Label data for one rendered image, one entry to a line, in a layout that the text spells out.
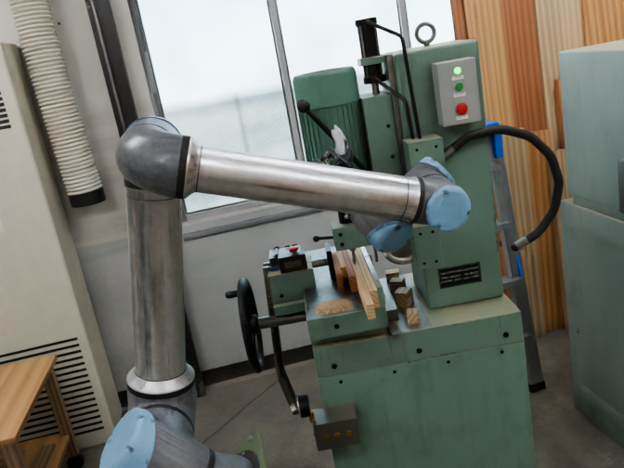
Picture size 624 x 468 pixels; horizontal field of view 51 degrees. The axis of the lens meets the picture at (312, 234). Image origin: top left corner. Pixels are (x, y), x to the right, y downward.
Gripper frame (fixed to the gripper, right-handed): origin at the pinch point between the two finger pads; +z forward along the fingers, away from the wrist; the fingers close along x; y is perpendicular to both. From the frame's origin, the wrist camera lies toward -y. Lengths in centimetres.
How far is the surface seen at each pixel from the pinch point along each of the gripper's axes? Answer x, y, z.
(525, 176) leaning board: -51, -165, 39
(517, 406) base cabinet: 11, -70, -60
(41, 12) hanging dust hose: 46, -4, 159
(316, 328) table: 32.9, -23.0, -24.3
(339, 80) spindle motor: -16.3, -4.3, 14.2
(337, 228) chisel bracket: 12.9, -30.0, -1.4
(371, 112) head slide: -16.6, -14.5, 7.1
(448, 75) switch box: -36.0, -11.9, -4.1
